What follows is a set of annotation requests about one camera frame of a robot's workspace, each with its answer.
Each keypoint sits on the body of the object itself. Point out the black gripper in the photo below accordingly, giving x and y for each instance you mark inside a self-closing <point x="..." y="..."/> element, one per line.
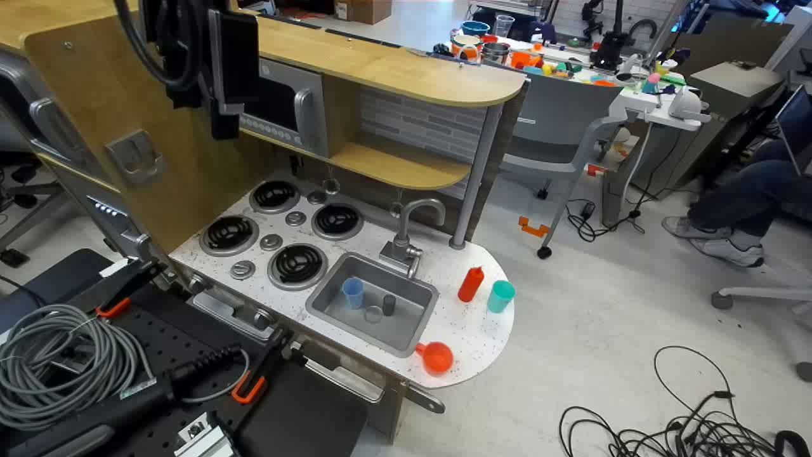
<point x="233" y="60"/>

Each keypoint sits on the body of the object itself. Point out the blue plastic cup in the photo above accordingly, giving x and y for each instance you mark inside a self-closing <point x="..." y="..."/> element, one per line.
<point x="353" y="293"/>

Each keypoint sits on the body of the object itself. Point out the small dark grey cup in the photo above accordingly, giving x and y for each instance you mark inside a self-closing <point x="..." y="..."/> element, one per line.
<point x="389" y="306"/>

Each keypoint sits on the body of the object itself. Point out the grey toy sink basin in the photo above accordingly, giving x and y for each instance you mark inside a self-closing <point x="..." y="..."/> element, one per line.
<point x="407" y="325"/>

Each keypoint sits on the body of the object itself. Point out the teal plastic cup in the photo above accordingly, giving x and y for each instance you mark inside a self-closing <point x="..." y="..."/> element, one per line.
<point x="501" y="297"/>

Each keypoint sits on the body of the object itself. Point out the small black panel clamp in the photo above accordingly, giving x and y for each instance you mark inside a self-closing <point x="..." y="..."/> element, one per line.
<point x="184" y="95"/>

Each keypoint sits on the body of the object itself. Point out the grey toy microwave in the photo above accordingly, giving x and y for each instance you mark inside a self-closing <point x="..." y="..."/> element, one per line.
<point x="295" y="105"/>

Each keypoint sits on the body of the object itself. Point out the grey outlet plate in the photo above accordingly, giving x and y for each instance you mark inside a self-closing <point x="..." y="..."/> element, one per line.
<point x="132" y="156"/>

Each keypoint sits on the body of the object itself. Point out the black toy stove burner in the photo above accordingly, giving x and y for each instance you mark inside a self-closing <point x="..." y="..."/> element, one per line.
<point x="228" y="234"/>
<point x="298" y="267"/>
<point x="337" y="221"/>

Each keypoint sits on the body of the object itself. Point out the silver stove knob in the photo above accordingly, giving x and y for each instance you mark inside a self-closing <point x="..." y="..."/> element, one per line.
<point x="295" y="218"/>
<point x="242" y="269"/>
<point x="270" y="242"/>

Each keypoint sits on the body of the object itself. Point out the wooden toy kitchen unit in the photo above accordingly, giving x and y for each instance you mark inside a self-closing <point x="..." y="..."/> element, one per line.
<point x="92" y="91"/>

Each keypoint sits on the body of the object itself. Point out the cardboard box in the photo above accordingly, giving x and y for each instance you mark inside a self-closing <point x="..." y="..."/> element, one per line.
<point x="365" y="11"/>

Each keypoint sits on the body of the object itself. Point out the silver toy faucet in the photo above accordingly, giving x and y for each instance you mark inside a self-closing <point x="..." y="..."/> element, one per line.
<point x="407" y="229"/>

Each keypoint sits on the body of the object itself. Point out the orange black bar clamp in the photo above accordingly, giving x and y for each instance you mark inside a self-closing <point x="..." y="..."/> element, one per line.
<point x="248" y="390"/>
<point x="114" y="308"/>

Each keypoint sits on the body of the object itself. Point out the red squeeze bottle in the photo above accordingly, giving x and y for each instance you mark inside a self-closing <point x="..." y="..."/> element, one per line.
<point x="469" y="286"/>

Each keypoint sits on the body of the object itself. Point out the black perforated base board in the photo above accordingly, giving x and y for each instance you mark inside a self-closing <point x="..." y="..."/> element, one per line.
<point x="280" y="421"/>

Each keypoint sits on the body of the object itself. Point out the orange measuring scoop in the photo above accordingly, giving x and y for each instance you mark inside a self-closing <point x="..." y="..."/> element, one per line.
<point x="438" y="359"/>

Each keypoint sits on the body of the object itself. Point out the orange floor piece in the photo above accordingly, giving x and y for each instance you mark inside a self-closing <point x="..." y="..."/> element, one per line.
<point x="534" y="226"/>

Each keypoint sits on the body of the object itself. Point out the grey chair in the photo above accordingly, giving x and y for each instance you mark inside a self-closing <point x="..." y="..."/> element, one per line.
<point x="558" y="114"/>

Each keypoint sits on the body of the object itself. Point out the white table with toys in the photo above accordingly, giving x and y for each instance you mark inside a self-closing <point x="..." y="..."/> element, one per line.
<point x="642" y="105"/>

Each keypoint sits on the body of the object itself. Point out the white rounded toy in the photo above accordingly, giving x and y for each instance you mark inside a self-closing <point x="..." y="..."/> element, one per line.
<point x="686" y="105"/>

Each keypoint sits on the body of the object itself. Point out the grey white sneaker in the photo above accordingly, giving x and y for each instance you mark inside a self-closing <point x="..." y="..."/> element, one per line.
<point x="719" y="244"/>

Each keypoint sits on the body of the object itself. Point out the person's leg in jeans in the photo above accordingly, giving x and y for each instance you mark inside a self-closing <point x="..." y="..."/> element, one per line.
<point x="743" y="199"/>

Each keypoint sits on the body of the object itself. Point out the office chair base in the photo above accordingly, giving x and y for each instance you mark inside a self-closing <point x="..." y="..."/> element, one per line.
<point x="761" y="295"/>

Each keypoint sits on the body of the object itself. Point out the silver metal bracket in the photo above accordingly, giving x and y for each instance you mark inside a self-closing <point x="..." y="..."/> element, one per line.
<point x="200" y="434"/>

